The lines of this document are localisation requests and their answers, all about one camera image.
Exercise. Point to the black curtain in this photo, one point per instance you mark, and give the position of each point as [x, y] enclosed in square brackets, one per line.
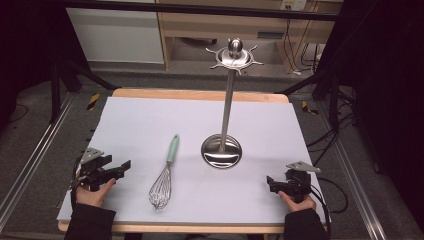
[30, 40]
[386, 83]

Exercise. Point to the white cabinet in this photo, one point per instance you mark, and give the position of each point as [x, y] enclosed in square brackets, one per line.
[116, 36]

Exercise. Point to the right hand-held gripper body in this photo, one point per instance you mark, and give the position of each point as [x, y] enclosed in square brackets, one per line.
[298, 185]

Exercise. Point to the white table mat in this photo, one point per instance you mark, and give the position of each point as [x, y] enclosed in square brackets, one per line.
[200, 120]

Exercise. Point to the steel utensil stand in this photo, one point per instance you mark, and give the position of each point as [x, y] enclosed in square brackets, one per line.
[222, 155]

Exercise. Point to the white power strip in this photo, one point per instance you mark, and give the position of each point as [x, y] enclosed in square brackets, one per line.
[293, 4]

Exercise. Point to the black horizontal frame bar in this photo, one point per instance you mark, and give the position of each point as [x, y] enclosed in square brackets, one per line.
[200, 9]

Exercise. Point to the person's right hand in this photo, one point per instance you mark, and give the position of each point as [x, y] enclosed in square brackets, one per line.
[300, 205]

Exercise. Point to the yellow black striped tape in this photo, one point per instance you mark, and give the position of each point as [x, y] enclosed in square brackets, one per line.
[309, 108]
[93, 101]

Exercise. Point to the person's left hand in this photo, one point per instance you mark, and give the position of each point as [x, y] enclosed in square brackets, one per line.
[93, 196]

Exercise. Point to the metal floor rail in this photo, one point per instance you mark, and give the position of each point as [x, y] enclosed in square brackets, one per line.
[356, 186]
[36, 150]

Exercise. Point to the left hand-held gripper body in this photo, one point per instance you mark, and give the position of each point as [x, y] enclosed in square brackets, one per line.
[95, 173]

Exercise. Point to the black metal stand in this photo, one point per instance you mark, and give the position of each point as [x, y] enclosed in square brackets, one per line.
[333, 100]
[56, 93]

